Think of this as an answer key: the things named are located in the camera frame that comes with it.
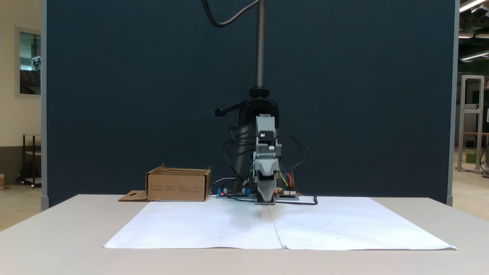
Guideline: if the blue circuit board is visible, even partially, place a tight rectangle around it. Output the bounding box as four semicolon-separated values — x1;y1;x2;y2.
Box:
216;186;253;199

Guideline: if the thin supply cable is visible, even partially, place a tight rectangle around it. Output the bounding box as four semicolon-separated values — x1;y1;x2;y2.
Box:
209;177;239;195

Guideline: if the wall window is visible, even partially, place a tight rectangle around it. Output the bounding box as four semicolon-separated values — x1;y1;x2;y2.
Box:
15;26;42;99

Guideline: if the long black cable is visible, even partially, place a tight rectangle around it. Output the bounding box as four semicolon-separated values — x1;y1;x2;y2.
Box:
275;194;319;206

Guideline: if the black camera cable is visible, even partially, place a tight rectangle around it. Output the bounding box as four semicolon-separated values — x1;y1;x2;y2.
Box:
201;0;261;28

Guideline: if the aluminium profile frame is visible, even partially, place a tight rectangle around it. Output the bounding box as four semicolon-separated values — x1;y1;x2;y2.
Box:
458;75;486;173

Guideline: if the circuit board in grey frame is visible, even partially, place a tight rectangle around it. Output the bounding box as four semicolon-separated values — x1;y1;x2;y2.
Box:
273;186;300;201

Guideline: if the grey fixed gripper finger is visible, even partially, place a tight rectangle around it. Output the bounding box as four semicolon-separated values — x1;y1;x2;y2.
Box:
254;174;264;202

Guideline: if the black shelf cart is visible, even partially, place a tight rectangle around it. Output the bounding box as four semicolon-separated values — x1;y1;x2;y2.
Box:
16;134;42;188

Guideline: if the dark blue partition panel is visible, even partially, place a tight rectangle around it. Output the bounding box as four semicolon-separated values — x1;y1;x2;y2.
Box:
41;0;459;211

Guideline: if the black clamp camera stand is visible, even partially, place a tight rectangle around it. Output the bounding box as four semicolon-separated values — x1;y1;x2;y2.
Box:
214;0;281;193

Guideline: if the black motor cable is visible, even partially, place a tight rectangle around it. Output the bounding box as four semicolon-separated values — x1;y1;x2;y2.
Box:
223;126;256;183
281;133;311;173

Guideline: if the brown cardboard box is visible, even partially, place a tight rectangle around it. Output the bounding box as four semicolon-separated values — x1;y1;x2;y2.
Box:
118;163;212;202

